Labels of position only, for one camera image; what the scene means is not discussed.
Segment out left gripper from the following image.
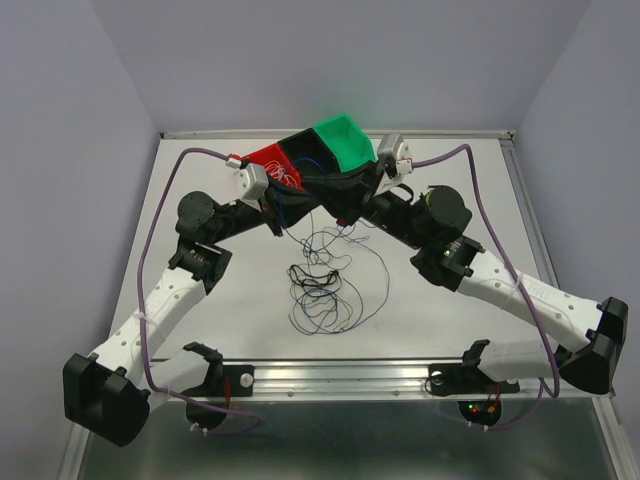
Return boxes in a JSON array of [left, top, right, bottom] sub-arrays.
[[211, 171, 322, 244]]

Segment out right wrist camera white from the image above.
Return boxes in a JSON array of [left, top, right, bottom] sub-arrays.
[[375, 133, 413, 196]]

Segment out aluminium front rail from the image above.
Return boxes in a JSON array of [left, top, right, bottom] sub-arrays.
[[79, 355, 616, 401]]

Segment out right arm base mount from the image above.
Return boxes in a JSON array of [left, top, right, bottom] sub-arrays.
[[425, 363, 520, 397]]

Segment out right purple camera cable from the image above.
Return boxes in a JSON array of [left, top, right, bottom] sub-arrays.
[[399, 143, 561, 432]]

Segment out white wires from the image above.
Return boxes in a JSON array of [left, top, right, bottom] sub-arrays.
[[264, 158, 301, 187]]

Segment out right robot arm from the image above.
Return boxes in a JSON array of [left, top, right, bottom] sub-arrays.
[[302, 170, 628, 396]]

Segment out green plastic bin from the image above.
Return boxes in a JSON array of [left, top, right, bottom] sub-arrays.
[[313, 114, 376, 172]]

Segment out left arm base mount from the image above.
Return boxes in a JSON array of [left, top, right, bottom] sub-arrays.
[[198, 364, 255, 398]]

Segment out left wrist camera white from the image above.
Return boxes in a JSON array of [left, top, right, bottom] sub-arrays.
[[234, 163, 269, 211]]

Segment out red plastic bin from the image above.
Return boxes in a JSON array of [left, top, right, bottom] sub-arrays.
[[243, 143, 304, 191]]

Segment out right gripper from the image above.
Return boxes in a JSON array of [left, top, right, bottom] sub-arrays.
[[302, 160, 428, 251]]

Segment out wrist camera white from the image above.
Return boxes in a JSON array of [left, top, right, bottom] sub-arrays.
[[234, 163, 269, 211], [375, 133, 413, 196]]

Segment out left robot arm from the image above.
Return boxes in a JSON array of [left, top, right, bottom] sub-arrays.
[[62, 184, 320, 446]]

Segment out black plastic bin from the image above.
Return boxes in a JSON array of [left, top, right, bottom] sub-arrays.
[[278, 128, 339, 178]]

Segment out blue black wire bundle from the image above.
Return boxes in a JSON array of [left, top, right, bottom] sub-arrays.
[[285, 209, 391, 337]]

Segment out blue wires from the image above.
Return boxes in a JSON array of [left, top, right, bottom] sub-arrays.
[[277, 157, 331, 231]]

